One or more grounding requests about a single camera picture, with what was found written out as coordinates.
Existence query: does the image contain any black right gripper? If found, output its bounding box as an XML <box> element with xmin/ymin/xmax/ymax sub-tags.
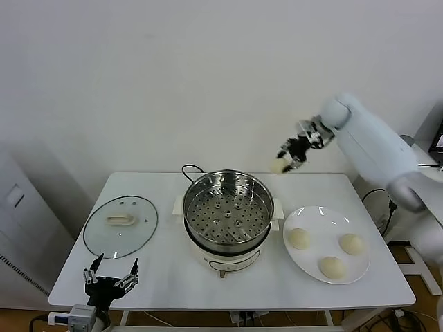
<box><xmin>275</xmin><ymin>134</ymin><xmax>314</xmax><ymax>174</ymax></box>

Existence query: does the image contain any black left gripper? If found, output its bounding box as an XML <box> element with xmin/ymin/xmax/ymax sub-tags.
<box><xmin>82</xmin><ymin>252</ymin><xmax>140</xmax><ymax>307</ymax></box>

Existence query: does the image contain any white steamed baozi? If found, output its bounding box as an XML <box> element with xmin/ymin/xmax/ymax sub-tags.
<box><xmin>338</xmin><ymin>233</ymin><xmax>367</xmax><ymax>257</ymax></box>
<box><xmin>318</xmin><ymin>255</ymin><xmax>347</xmax><ymax>280</ymax></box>
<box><xmin>288</xmin><ymin>228</ymin><xmax>311</xmax><ymax>250</ymax></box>
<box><xmin>271</xmin><ymin>157</ymin><xmax>290</xmax><ymax>175</ymax></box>

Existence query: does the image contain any glass lid with cream handle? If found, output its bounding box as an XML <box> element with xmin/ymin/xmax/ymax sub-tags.
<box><xmin>82</xmin><ymin>196</ymin><xmax>159</xmax><ymax>260</ymax></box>

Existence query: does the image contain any stainless steel steamer basket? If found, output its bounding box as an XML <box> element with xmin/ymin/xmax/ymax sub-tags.
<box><xmin>182</xmin><ymin>169</ymin><xmax>276</xmax><ymax>255</ymax></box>

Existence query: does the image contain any white metal cabinet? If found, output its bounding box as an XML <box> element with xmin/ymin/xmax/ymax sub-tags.
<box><xmin>0</xmin><ymin>143</ymin><xmax>78</xmax><ymax>311</ymax></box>

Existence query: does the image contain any white round plate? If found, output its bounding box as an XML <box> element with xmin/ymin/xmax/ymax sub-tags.
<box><xmin>282</xmin><ymin>206</ymin><xmax>371</xmax><ymax>285</ymax></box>

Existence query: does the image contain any cream electric cooker base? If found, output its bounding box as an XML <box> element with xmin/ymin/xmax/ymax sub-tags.
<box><xmin>172</xmin><ymin>195</ymin><xmax>285</xmax><ymax>279</ymax></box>

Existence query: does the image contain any white power strip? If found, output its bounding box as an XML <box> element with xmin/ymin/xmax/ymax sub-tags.
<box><xmin>230</xmin><ymin>311</ymin><xmax>269</xmax><ymax>326</ymax></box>

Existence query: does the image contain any black laptop screen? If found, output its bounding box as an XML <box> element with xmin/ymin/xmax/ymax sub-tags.
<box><xmin>428</xmin><ymin>119</ymin><xmax>443</xmax><ymax>155</ymax></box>

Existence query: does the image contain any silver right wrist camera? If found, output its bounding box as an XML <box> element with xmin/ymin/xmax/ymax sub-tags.
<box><xmin>298</xmin><ymin>116</ymin><xmax>335</xmax><ymax>149</ymax></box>

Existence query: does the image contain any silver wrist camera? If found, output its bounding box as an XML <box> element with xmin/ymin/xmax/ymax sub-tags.
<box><xmin>47</xmin><ymin>304</ymin><xmax>97</xmax><ymax>331</ymax></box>
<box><xmin>298</xmin><ymin>116</ymin><xmax>335</xmax><ymax>149</ymax></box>

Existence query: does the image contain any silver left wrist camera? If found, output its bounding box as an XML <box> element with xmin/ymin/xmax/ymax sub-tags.
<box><xmin>47</xmin><ymin>304</ymin><xmax>97</xmax><ymax>331</ymax></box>

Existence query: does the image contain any black left wrist camera cable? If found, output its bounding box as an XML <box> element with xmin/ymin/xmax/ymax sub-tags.
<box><xmin>29</xmin><ymin>313</ymin><xmax>50</xmax><ymax>332</ymax></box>

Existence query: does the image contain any black cooker power cord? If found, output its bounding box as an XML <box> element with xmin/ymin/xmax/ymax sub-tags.
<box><xmin>181</xmin><ymin>165</ymin><xmax>205</xmax><ymax>184</ymax></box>

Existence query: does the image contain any white table frame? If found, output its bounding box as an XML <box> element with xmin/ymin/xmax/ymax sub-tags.
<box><xmin>112</xmin><ymin>307</ymin><xmax>350</xmax><ymax>332</ymax></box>

